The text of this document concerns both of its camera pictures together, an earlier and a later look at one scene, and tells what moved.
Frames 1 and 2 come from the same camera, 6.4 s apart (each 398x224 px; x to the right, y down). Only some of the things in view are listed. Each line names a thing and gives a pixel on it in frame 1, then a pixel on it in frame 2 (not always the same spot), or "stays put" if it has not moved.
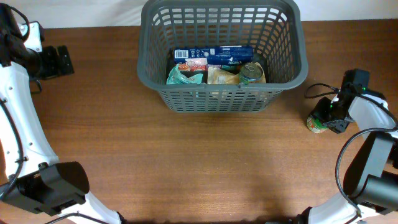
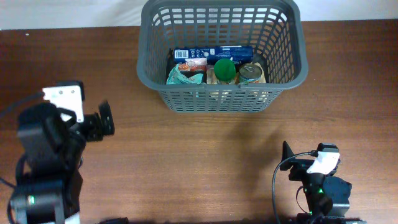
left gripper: x=54 y=65 → x=92 y=122
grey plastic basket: x=273 y=27 stays put
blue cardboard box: x=223 y=55 stays put
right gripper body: x=332 y=116 → x=301 y=167
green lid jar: x=315 y=126 → x=224 y=70
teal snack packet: x=176 y=77 stays put
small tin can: x=250 y=73 stays put
